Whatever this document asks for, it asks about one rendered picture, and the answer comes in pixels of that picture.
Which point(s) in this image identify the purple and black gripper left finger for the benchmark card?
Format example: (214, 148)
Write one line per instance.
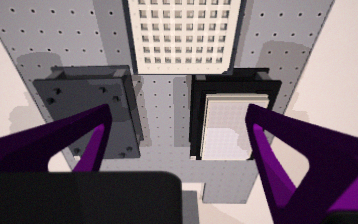
(30, 150)

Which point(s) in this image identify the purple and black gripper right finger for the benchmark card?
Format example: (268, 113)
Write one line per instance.
(330, 184)

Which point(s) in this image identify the black rectangular frame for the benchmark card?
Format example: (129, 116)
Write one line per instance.
(243, 80)

